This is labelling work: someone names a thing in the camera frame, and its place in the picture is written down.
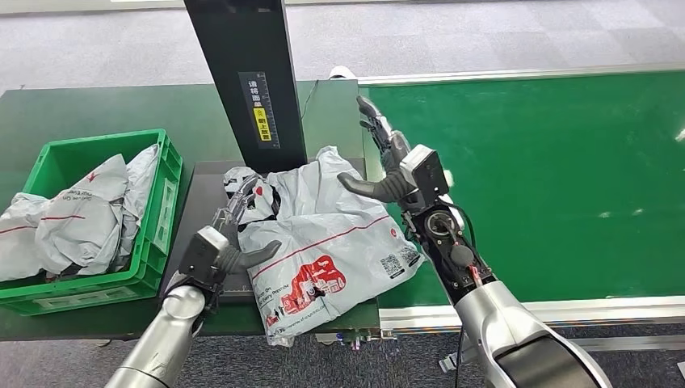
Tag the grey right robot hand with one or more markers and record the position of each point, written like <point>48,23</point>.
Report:
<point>393,187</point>

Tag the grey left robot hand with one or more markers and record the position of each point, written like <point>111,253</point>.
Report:
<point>235,251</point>

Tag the white red-printed poly mailer package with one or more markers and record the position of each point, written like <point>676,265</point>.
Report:
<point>321,225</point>

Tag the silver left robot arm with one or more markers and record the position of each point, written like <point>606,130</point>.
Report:
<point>166,332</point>

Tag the narrow grey crumpled mailer package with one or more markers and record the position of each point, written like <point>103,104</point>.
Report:
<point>140,177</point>

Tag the white conveyor roller end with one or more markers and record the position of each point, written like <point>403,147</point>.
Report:
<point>340,73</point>

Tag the large grey poly mailer package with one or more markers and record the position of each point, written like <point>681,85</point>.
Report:
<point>85,219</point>

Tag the grey red-lined mailer package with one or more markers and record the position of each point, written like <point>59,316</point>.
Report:
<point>18,241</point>

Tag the black scanner base platform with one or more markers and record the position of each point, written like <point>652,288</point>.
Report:
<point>203,203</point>

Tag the green plastic crate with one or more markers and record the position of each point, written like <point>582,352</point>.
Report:
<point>155,251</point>

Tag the yellow and black column label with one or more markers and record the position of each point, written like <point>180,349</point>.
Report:
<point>261,115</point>

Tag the metal table fitting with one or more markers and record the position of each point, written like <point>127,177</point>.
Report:
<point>353,338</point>

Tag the black scanner column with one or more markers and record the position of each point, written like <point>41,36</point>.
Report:
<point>241,48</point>

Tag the dark green table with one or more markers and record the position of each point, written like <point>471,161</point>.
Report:
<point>80,112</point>

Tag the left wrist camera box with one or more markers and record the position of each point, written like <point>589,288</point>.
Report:
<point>203,251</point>

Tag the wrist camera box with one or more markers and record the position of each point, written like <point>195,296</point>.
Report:
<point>203,251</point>
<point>428,171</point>

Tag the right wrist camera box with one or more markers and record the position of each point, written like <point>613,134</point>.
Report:
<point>428,171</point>

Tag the aluminium conveyor rail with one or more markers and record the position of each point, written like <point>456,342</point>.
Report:
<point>508,75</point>
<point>615,310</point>

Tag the metal conveyor bracket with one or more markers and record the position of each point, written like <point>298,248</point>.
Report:
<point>449,364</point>

